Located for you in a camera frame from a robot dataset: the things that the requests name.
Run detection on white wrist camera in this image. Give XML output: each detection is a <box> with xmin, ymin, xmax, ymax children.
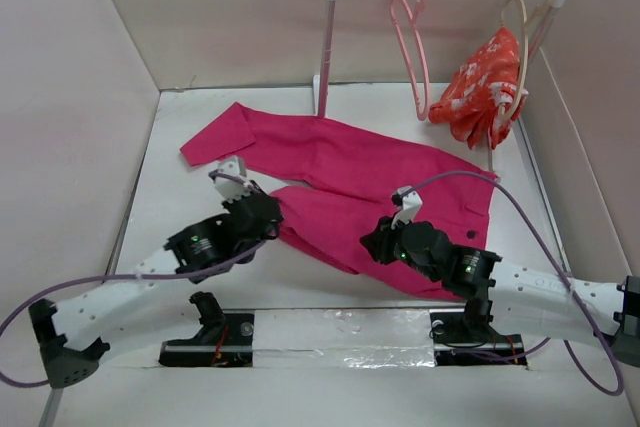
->
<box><xmin>209</xmin><ymin>156</ymin><xmax>252</xmax><ymax>202</ymax></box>
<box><xmin>391</xmin><ymin>186</ymin><xmax>423</xmax><ymax>229</ymax></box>

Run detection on metal rail left edge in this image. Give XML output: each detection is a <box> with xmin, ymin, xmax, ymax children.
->
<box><xmin>38</xmin><ymin>389</ymin><xmax>64</xmax><ymax>427</ymax></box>

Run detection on pink plastic hanger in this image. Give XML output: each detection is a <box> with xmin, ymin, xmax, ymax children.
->
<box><xmin>389</xmin><ymin>0</ymin><xmax>431</xmax><ymax>121</ymax></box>

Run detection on orange floral garment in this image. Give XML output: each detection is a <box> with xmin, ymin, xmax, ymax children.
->
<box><xmin>428</xmin><ymin>27</ymin><xmax>528</xmax><ymax>149</ymax></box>

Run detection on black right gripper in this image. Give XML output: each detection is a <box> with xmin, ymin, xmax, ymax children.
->
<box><xmin>359</xmin><ymin>210</ymin><xmax>441</xmax><ymax>283</ymax></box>

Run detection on pink trousers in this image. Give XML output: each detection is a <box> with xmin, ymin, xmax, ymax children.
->
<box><xmin>180</xmin><ymin>103</ymin><xmax>496</xmax><ymax>301</ymax></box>

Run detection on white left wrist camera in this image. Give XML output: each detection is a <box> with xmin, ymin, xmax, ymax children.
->
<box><xmin>209</xmin><ymin>156</ymin><xmax>252</xmax><ymax>202</ymax></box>

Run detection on beige wooden hanger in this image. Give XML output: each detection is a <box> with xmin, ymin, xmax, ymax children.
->
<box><xmin>498</xmin><ymin>0</ymin><xmax>553</xmax><ymax>121</ymax></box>

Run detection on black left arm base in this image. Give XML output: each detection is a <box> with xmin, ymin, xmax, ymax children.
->
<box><xmin>158</xmin><ymin>292</ymin><xmax>255</xmax><ymax>368</ymax></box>

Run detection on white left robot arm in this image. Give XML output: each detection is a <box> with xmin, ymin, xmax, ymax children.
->
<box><xmin>28</xmin><ymin>191</ymin><xmax>284</xmax><ymax>389</ymax></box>

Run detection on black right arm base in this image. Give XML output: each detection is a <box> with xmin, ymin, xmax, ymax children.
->
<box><xmin>428</xmin><ymin>305</ymin><xmax>528</xmax><ymax>367</ymax></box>

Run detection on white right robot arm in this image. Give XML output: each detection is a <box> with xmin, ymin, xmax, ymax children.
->
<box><xmin>360</xmin><ymin>217</ymin><xmax>639</xmax><ymax>366</ymax></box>

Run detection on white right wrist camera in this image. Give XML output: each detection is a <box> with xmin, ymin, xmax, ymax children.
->
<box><xmin>391</xmin><ymin>186</ymin><xmax>423</xmax><ymax>229</ymax></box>

